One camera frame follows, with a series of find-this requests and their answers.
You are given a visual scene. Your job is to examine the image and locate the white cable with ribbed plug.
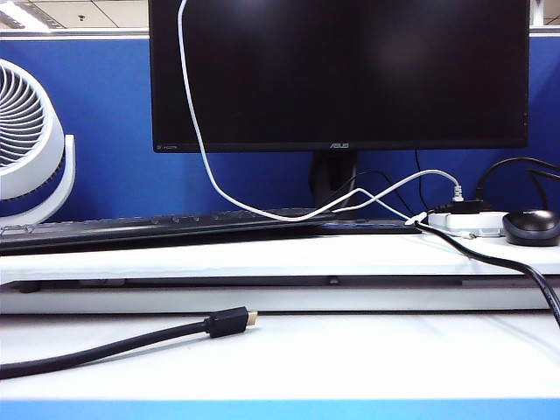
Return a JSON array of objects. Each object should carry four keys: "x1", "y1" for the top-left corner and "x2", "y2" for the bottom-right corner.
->
[{"x1": 332, "y1": 169, "x2": 465, "y2": 216}]

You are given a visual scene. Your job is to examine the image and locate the black monitor stand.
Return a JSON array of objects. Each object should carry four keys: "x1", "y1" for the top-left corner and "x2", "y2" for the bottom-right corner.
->
[{"x1": 309, "y1": 151, "x2": 424, "y2": 235}]

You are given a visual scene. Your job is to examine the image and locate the black cable with gold connector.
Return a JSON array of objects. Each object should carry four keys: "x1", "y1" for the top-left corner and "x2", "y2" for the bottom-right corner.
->
[{"x1": 0, "y1": 307, "x2": 259, "y2": 381}]

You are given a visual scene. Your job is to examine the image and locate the thick black power cable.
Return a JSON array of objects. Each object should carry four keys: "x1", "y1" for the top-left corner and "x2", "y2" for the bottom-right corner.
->
[{"x1": 413, "y1": 220, "x2": 560, "y2": 328}]

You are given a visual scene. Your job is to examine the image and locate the white power strip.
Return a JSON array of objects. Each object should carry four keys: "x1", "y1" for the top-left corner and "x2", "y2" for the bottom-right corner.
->
[{"x1": 427, "y1": 210, "x2": 511, "y2": 239}]

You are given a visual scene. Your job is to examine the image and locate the white Type-C charging cable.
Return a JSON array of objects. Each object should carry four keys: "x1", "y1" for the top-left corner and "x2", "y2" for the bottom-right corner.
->
[{"x1": 177, "y1": 0, "x2": 429, "y2": 227}]

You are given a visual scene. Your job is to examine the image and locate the blue table edge strip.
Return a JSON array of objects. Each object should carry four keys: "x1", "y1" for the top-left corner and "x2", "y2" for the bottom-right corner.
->
[{"x1": 0, "y1": 398, "x2": 560, "y2": 420}]

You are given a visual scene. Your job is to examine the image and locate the white desk fan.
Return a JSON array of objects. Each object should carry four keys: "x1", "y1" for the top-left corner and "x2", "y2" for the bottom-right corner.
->
[{"x1": 0, "y1": 59, "x2": 77, "y2": 227}]

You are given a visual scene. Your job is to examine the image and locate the black ASUS monitor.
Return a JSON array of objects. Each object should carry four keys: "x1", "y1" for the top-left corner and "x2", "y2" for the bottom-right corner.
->
[{"x1": 147, "y1": 0, "x2": 532, "y2": 154}]

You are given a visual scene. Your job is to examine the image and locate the thin black monitor cable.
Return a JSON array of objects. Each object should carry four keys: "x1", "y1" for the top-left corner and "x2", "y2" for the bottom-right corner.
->
[
  {"x1": 321, "y1": 169, "x2": 415, "y2": 220},
  {"x1": 413, "y1": 150, "x2": 432, "y2": 214}
]

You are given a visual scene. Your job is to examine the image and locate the black plug with cable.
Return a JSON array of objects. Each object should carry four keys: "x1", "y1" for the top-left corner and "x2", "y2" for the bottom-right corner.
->
[{"x1": 435, "y1": 156, "x2": 560, "y2": 215}]

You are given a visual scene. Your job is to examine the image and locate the thin black mouse cable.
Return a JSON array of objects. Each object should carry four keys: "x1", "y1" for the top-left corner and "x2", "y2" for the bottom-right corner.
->
[{"x1": 527, "y1": 168, "x2": 560, "y2": 212}]

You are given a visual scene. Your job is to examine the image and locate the black computer mouse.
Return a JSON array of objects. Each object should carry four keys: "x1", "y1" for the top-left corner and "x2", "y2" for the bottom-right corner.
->
[{"x1": 501, "y1": 209, "x2": 560, "y2": 247}]

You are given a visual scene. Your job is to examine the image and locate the blue office partition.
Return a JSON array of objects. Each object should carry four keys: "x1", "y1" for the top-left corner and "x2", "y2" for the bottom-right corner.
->
[{"x1": 0, "y1": 35, "x2": 560, "y2": 225}]

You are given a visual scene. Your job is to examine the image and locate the black Logitech keyboard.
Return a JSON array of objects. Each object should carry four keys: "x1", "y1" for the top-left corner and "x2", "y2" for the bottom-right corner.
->
[{"x1": 0, "y1": 207, "x2": 340, "y2": 257}]

